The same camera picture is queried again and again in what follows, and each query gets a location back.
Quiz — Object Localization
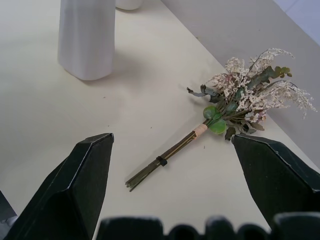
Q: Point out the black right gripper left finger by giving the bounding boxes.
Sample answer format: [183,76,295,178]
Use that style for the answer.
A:
[4,132,115,240]

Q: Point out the dried flower bouquet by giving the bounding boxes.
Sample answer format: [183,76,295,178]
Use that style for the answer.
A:
[124,47,318,193]

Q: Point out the small white container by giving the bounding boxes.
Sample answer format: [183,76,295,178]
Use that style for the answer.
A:
[115,0,144,11]

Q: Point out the tall white ceramic vase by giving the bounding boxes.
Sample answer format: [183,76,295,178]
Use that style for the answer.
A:
[57,0,116,81]

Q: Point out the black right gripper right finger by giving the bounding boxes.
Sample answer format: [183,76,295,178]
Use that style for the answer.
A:
[231,133,320,231]

